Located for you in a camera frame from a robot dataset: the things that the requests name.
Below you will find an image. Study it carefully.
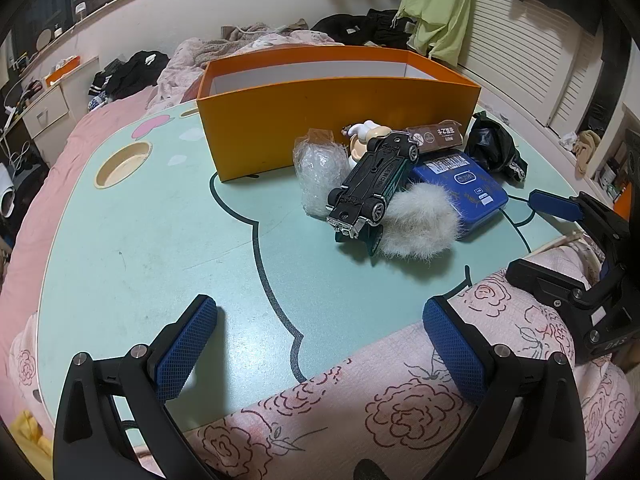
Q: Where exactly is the black clothes pile left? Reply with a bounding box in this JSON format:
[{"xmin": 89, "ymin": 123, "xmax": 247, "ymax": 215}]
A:
[{"xmin": 88, "ymin": 51, "xmax": 169, "ymax": 112}]

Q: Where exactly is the blue tin box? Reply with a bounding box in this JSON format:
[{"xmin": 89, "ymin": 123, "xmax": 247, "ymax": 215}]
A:
[{"xmin": 409, "ymin": 151, "xmax": 509, "ymax": 237}]

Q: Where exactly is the green hanging garment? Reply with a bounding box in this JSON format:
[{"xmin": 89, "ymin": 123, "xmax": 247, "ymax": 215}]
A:
[{"xmin": 396, "ymin": 0, "xmax": 472, "ymax": 66}]

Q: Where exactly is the cartoon figure keychain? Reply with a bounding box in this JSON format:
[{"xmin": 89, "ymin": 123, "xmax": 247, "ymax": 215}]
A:
[{"xmin": 342, "ymin": 119, "xmax": 392, "ymax": 166}]

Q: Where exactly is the black cloth pouch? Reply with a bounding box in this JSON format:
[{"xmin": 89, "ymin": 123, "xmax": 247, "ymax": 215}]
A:
[{"xmin": 464, "ymin": 110, "xmax": 528, "ymax": 185}]

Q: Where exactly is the black toy car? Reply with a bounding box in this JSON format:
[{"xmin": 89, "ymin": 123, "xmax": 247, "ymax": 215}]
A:
[{"xmin": 326, "ymin": 131, "xmax": 420, "ymax": 247}]

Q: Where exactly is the black clothes pile right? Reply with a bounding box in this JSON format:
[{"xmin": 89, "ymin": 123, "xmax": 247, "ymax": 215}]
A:
[{"xmin": 311, "ymin": 9, "xmax": 416, "ymax": 50}]

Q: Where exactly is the orange cardboard box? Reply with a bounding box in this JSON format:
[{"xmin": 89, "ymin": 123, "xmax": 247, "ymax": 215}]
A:
[{"xmin": 196, "ymin": 44, "xmax": 480, "ymax": 181}]

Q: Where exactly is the pink floral quilt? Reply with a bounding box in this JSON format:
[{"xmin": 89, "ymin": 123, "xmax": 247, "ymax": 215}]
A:
[{"xmin": 8, "ymin": 238, "xmax": 637, "ymax": 480}]

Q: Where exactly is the clear plastic bag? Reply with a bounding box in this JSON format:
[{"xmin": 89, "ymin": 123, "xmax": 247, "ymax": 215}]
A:
[{"xmin": 293, "ymin": 128, "xmax": 350, "ymax": 219}]

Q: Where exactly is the brown small carton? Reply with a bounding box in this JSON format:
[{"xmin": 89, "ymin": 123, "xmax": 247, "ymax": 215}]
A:
[{"xmin": 405, "ymin": 119, "xmax": 463, "ymax": 155}]

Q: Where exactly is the white fluffy pompom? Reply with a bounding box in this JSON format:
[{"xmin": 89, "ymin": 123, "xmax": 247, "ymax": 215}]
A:
[{"xmin": 378, "ymin": 182, "xmax": 461, "ymax": 261}]

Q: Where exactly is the black clothes pile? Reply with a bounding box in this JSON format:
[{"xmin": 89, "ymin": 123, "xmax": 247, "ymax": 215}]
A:
[
  {"xmin": 311, "ymin": 9, "xmax": 416, "ymax": 50},
  {"xmin": 88, "ymin": 51, "xmax": 169, "ymax": 112}
]

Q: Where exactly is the white drawer cabinet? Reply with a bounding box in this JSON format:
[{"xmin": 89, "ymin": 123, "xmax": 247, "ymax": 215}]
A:
[{"xmin": 22, "ymin": 84, "xmax": 68, "ymax": 139}]

